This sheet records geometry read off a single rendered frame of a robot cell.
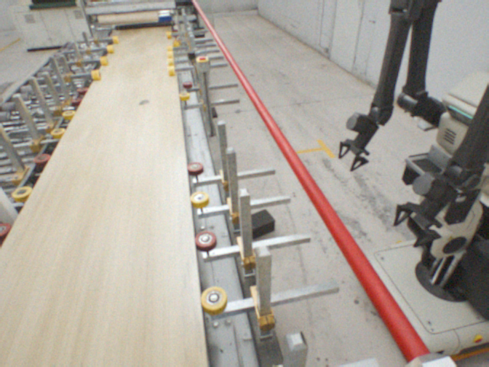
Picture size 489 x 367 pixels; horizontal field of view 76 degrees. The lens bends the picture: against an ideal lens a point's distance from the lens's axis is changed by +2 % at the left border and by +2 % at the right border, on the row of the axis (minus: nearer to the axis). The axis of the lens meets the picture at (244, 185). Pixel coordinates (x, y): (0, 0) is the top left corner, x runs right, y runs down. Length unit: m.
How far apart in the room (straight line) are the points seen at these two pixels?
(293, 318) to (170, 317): 1.13
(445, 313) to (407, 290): 0.18
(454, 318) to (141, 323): 1.47
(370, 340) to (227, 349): 1.01
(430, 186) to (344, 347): 1.21
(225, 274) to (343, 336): 0.87
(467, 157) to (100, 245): 1.21
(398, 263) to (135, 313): 1.47
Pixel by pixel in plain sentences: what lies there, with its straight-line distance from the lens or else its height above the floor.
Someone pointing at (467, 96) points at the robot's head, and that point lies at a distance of 1.28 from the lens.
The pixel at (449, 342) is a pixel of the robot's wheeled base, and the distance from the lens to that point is 1.86.
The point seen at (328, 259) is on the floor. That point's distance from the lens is 2.30.
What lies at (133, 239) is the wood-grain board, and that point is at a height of 0.90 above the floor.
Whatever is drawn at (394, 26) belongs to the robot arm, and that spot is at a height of 1.52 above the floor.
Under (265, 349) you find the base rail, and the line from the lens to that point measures 1.16.
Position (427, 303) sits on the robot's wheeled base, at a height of 0.28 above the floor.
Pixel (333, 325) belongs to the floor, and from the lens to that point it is 2.03.
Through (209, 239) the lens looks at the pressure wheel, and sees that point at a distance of 1.17.
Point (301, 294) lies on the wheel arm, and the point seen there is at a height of 0.84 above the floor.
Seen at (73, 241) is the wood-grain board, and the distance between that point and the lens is 1.35.
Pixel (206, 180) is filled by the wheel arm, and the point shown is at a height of 0.82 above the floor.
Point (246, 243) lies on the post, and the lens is 1.14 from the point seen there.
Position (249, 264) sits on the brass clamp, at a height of 0.82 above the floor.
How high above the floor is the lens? 1.75
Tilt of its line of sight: 37 degrees down
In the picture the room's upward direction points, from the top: 3 degrees counter-clockwise
